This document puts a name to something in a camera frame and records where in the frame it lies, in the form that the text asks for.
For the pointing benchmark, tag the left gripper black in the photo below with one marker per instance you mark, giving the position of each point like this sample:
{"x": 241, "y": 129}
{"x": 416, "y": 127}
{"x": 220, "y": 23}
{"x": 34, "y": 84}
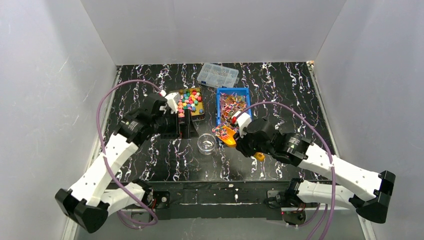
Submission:
{"x": 180, "y": 124}

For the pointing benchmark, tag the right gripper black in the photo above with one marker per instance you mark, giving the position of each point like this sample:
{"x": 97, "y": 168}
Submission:
{"x": 243, "y": 144}

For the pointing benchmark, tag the tin tray of star candies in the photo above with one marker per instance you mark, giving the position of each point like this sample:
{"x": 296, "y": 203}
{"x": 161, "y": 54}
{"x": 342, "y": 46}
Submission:
{"x": 191, "y": 99}

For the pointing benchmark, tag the yellow plastic scoop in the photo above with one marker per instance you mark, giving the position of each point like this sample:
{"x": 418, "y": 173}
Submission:
{"x": 228, "y": 137}

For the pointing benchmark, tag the blue bin of lollipops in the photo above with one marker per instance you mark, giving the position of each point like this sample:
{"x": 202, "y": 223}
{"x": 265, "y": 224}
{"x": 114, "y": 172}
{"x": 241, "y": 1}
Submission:
{"x": 229, "y": 101}

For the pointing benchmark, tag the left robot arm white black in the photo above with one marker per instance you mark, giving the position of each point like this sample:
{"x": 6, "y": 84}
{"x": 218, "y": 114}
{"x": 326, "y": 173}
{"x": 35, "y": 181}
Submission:
{"x": 125, "y": 141}

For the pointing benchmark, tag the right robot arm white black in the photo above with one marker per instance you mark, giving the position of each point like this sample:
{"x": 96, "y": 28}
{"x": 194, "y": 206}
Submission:
{"x": 366, "y": 192}

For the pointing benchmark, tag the clear plastic jar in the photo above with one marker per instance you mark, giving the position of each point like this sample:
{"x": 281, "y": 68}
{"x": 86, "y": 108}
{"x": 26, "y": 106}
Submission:
{"x": 207, "y": 144}

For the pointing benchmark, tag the clear plastic compartment box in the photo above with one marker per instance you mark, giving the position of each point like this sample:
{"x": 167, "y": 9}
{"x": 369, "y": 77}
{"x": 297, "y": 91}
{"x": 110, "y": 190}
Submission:
{"x": 217, "y": 76}

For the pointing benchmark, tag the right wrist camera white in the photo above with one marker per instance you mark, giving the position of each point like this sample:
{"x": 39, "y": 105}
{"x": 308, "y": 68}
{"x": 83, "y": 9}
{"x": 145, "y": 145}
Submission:
{"x": 242, "y": 120}

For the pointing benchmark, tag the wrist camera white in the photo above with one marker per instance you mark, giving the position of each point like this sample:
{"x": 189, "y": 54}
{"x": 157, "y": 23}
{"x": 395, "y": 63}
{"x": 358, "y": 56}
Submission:
{"x": 172, "y": 100}
{"x": 242, "y": 120}

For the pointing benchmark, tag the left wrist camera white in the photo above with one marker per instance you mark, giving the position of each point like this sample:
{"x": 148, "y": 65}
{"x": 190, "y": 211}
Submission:
{"x": 172, "y": 100}

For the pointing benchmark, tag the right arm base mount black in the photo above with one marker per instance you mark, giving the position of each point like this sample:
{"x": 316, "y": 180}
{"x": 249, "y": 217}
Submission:
{"x": 291, "y": 208}

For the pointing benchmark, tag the aluminium frame rail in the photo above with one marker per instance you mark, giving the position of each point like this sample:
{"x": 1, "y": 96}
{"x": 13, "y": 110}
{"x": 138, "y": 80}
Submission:
{"x": 306, "y": 192}

